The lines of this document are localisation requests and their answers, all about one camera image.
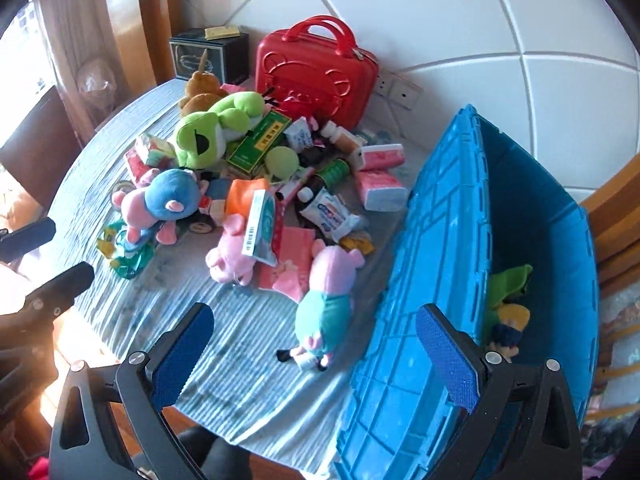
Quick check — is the yellow navy plush toy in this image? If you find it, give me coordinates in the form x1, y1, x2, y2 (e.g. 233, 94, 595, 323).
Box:
482, 302, 531, 361

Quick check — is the blue plastic storage container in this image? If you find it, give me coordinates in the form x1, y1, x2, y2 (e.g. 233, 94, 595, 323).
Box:
336, 104, 601, 480

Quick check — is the brown bottle white cap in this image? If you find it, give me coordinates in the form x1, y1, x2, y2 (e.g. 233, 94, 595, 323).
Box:
322, 122, 361, 153

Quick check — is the teal-dress pig plush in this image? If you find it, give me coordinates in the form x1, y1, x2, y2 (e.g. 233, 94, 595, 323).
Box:
276, 245, 366, 372

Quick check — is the red white packet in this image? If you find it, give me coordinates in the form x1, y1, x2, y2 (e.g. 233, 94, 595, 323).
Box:
124, 132, 178, 186

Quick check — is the pink tissue pack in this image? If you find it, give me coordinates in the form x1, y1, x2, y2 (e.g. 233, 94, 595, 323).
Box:
357, 143, 406, 171
355, 169, 407, 211

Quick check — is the blue-bodied pig plush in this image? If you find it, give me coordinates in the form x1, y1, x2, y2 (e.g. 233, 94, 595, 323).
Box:
111, 167, 208, 245

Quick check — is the yellow snack wrapper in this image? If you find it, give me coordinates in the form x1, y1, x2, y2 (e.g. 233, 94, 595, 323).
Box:
340, 232, 376, 256

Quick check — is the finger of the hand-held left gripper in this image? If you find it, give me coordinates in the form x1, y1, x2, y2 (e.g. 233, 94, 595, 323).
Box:
22, 262, 96, 318
0, 217, 57, 263

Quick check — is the clear plastic bag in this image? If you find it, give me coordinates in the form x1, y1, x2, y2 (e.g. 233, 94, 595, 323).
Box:
75, 57, 118, 111

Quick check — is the green yellow snack packet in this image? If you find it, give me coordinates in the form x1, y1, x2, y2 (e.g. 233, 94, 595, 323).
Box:
97, 222, 156, 279

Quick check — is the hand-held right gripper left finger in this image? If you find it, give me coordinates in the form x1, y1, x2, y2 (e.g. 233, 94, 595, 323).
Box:
49, 302, 216, 480

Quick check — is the dark glass bottle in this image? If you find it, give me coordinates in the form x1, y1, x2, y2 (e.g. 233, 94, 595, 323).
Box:
297, 180, 326, 211

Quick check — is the green medicine box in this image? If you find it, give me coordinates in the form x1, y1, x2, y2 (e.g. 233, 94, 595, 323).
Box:
227, 110, 292, 176

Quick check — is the round black tin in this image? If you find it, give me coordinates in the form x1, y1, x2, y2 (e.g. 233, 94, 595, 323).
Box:
189, 212, 218, 235

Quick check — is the dark green bottle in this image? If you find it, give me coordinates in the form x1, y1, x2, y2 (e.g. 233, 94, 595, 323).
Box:
315, 158, 353, 188

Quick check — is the white wall socket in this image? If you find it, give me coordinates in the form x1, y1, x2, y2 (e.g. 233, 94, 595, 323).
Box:
375, 71, 421, 110

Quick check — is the white medicine box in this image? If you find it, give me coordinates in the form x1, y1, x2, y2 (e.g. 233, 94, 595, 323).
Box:
285, 117, 316, 153

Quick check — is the white blue toothpaste tube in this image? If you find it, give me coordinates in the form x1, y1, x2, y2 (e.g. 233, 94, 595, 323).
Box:
300, 187, 368, 241

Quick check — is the red small suitcase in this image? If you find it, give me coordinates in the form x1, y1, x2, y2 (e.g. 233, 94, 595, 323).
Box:
255, 15, 379, 128

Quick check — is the green sun hat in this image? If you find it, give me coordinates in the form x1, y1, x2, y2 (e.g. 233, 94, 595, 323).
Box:
487, 264, 533, 311

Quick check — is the light green round case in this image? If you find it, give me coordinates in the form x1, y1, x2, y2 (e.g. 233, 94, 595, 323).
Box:
265, 146, 301, 179

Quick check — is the beige curtain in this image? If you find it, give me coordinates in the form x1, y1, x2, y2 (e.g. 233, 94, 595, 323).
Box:
30, 0, 118, 126

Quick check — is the brown bear plush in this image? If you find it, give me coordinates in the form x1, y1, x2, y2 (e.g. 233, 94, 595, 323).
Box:
179, 50, 226, 117

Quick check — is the white green toothpaste box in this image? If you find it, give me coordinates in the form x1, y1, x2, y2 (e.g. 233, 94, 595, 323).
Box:
241, 189, 278, 267

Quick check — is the wooden headboard frame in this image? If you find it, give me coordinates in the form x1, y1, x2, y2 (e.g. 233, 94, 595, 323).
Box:
102, 0, 640, 311

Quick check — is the pink flat packet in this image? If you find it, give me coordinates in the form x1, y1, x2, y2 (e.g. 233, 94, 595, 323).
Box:
257, 227, 321, 303

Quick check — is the pink pig plush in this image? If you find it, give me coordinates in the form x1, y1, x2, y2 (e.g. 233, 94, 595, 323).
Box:
206, 212, 261, 287

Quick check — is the black box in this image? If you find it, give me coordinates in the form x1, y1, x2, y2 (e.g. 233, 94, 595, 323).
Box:
168, 27, 250, 86

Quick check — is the green frog plush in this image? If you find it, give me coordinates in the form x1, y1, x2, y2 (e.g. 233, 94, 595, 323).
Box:
175, 91, 268, 170

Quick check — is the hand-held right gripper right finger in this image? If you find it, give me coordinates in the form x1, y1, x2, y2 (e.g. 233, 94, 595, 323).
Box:
416, 303, 583, 480

